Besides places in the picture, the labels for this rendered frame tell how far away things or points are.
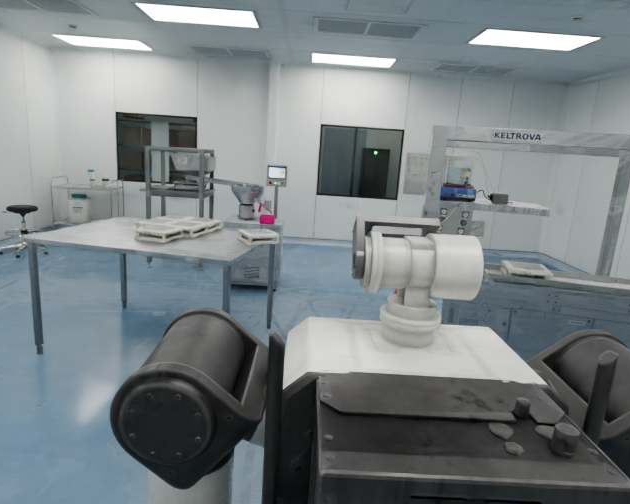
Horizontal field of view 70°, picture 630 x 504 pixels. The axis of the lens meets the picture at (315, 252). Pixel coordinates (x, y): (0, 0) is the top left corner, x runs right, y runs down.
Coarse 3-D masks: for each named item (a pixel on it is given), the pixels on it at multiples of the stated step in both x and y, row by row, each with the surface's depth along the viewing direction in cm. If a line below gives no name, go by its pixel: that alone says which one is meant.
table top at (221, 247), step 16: (96, 224) 363; (112, 224) 368; (128, 224) 372; (32, 240) 301; (48, 240) 299; (64, 240) 300; (80, 240) 303; (96, 240) 307; (112, 240) 310; (128, 240) 313; (144, 240) 316; (176, 240) 323; (192, 240) 327; (208, 240) 331; (224, 240) 334; (160, 256) 285; (176, 256) 283; (192, 256) 281; (208, 256) 283; (224, 256) 286; (240, 256) 293
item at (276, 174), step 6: (270, 168) 506; (276, 168) 506; (282, 168) 506; (270, 174) 508; (276, 174) 508; (282, 174) 508; (270, 180) 510; (276, 180) 510; (282, 180) 510; (276, 186) 511; (282, 186) 511; (276, 192) 517; (276, 198) 518; (276, 204) 520; (276, 210) 521; (276, 216) 523
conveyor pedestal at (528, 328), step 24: (456, 312) 276; (480, 312) 273; (504, 312) 270; (528, 312) 266; (552, 312) 262; (576, 312) 259; (600, 312) 256; (504, 336) 272; (528, 336) 269; (552, 336) 266; (624, 336) 257
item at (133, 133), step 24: (120, 120) 727; (144, 120) 728; (168, 120) 728; (192, 120) 728; (120, 144) 735; (144, 144) 736; (168, 144) 736; (192, 144) 737; (120, 168) 744; (144, 168) 744; (168, 168) 745
